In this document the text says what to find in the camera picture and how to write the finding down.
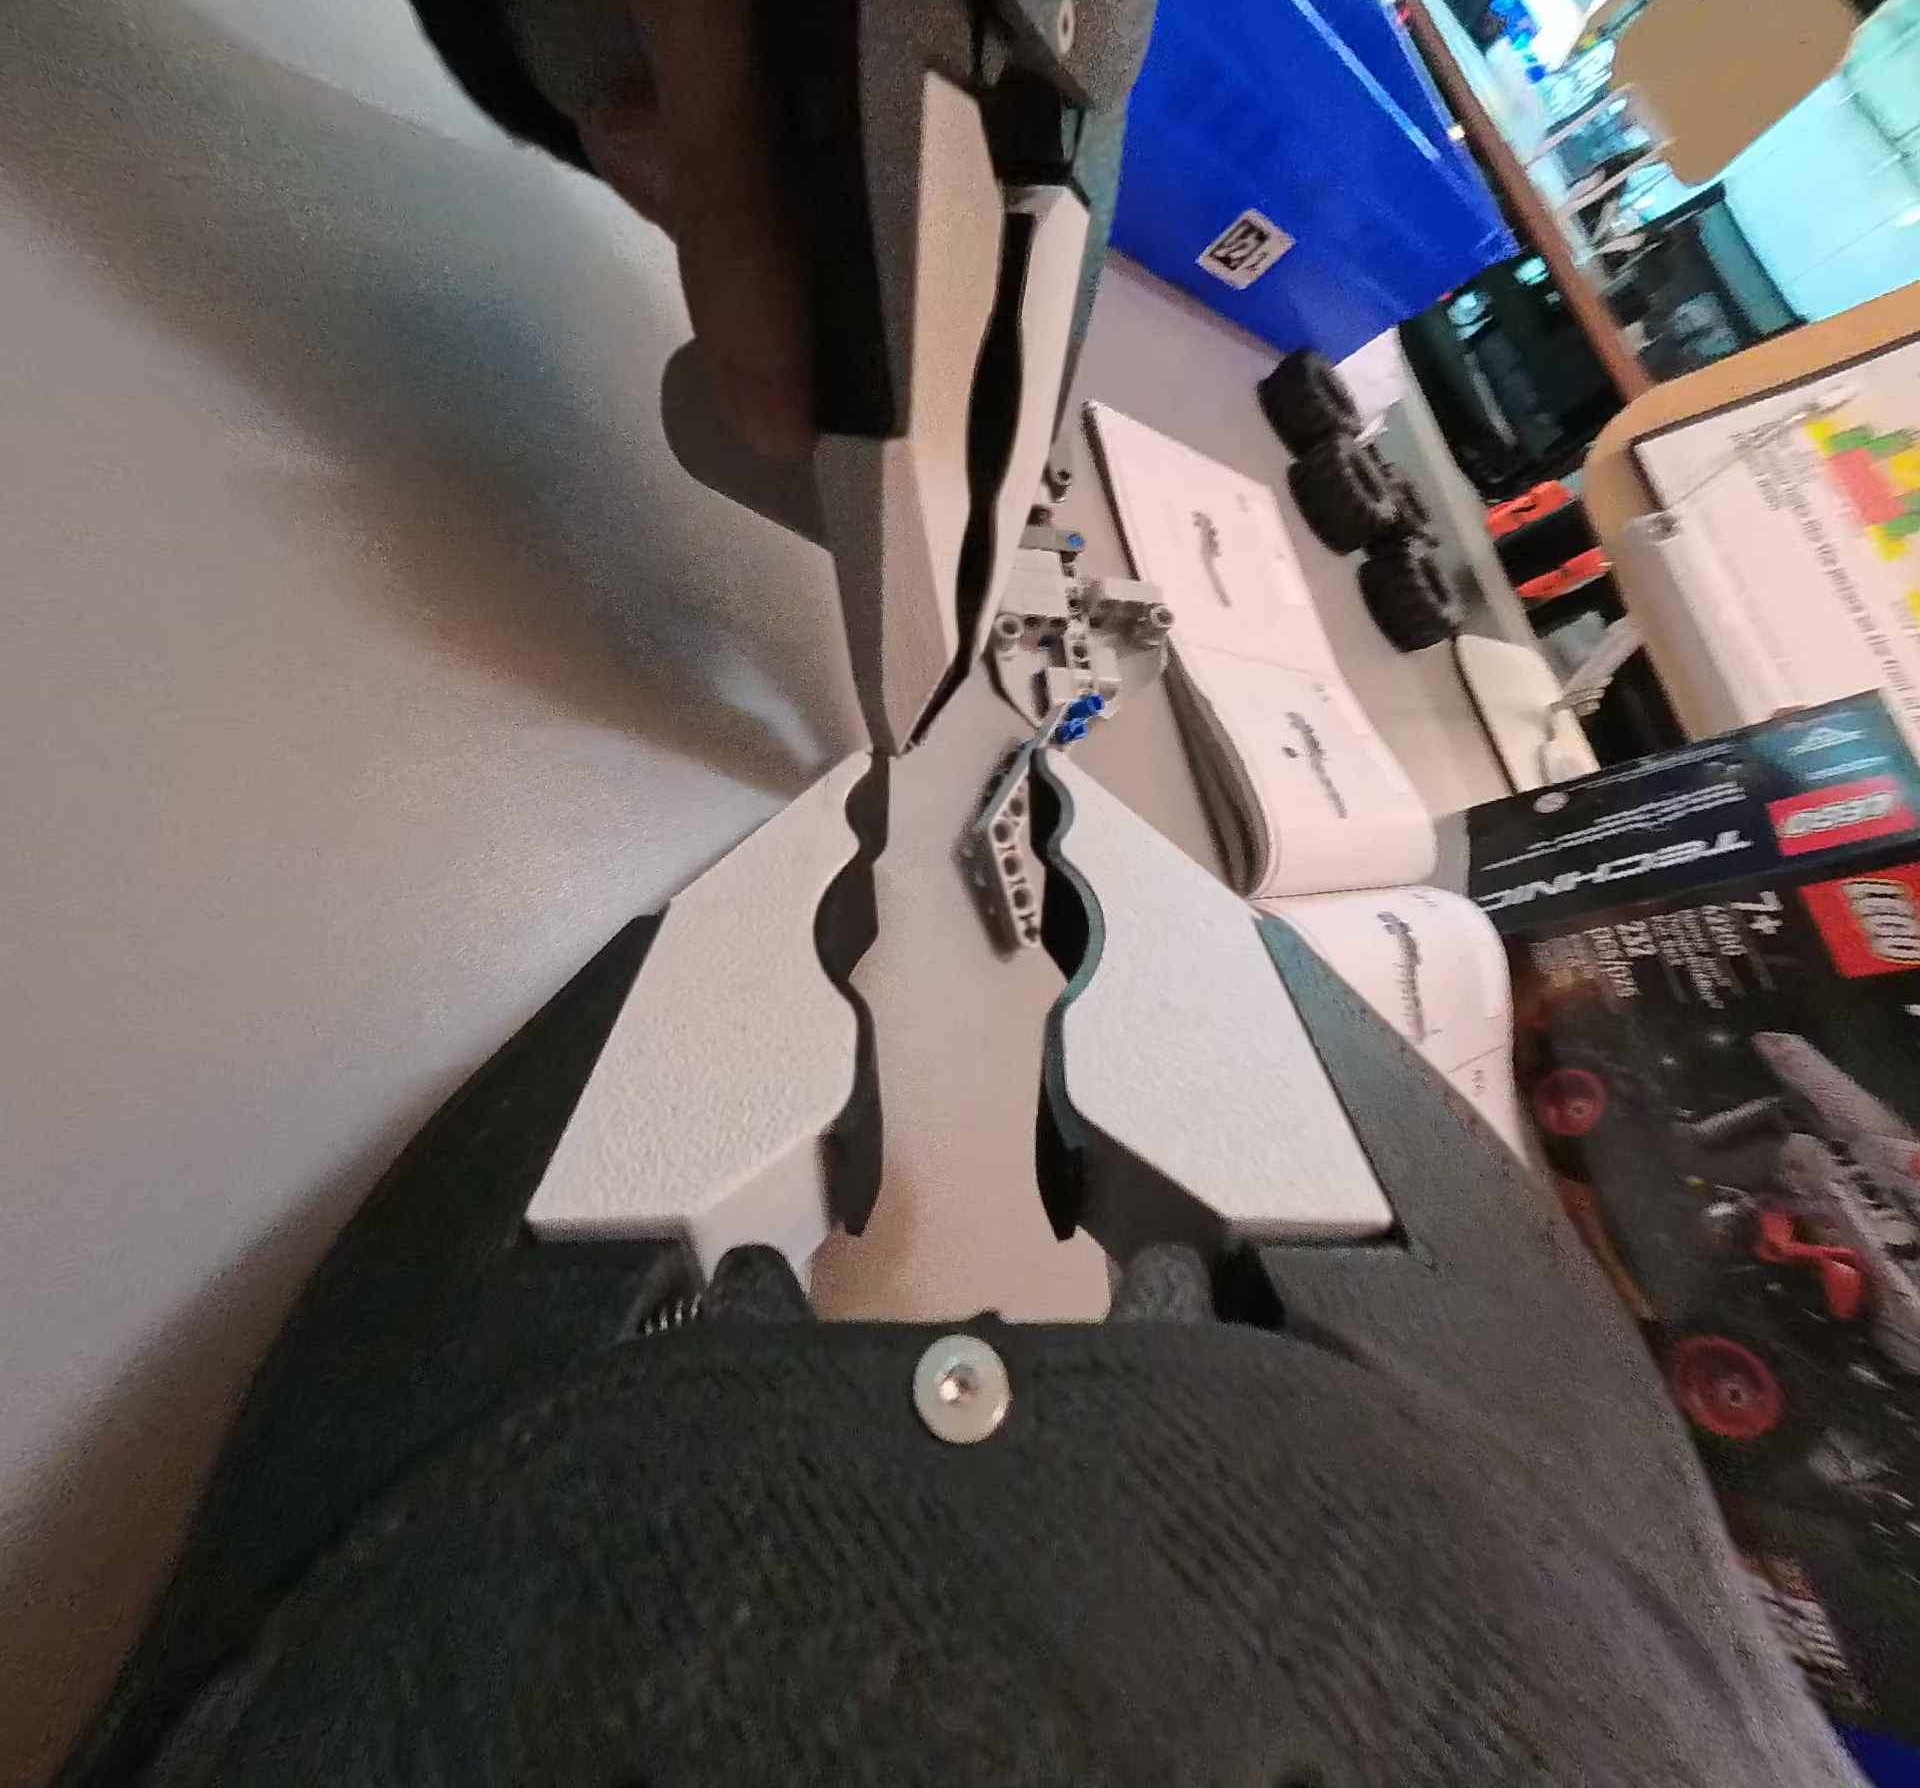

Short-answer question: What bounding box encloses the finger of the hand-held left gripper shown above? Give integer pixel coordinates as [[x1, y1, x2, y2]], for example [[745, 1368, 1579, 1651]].
[[817, 68, 1041, 757], [906, 187, 1095, 753]]

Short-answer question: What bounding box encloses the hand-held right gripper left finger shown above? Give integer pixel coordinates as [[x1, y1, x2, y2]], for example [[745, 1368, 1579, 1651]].
[[524, 748, 893, 1291]]

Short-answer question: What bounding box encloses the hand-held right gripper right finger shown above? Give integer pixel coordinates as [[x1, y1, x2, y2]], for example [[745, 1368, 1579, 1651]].
[[1031, 748, 1407, 1282]]

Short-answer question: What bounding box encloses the black equipment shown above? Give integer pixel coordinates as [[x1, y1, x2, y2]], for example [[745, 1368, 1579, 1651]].
[[1399, 255, 1643, 499]]

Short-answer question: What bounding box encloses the orange black tool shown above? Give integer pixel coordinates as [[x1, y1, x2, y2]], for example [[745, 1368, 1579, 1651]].
[[1484, 488, 1617, 593]]

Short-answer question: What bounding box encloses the grey angled beam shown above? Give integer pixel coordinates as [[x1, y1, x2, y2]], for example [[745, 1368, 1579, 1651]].
[[954, 744, 1049, 960]]

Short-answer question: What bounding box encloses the tan rounded panel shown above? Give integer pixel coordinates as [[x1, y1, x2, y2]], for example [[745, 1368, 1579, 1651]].
[[1613, 0, 1865, 188]]

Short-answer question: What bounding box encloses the grey desk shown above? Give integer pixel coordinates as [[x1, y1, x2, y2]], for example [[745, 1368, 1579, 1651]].
[[0, 0, 1592, 1788]]

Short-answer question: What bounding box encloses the white instruction booklet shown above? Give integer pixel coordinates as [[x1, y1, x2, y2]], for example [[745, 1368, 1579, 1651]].
[[1078, 401, 1540, 1176]]

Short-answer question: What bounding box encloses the blue tagged storage bin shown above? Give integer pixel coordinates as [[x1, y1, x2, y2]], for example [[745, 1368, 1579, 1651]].
[[1109, 0, 1520, 369]]

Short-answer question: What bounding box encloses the person's left hand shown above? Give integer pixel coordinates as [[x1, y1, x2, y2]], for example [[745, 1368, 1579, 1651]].
[[447, 0, 822, 459]]

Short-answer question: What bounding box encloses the black toy set box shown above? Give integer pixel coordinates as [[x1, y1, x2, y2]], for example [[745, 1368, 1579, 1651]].
[[1460, 690, 1920, 1737]]

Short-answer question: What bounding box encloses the grey brick model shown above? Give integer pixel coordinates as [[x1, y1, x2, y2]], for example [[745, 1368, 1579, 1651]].
[[982, 459, 1180, 747]]

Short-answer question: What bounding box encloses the printed instruction sheet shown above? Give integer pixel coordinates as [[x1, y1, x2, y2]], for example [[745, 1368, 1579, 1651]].
[[1627, 340, 1920, 769]]

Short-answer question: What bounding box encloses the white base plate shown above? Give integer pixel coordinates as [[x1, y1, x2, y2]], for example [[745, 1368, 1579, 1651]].
[[1452, 634, 1598, 786]]

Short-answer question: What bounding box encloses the wooden side table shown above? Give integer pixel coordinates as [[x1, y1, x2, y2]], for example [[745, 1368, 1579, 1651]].
[[1579, 288, 1920, 802]]

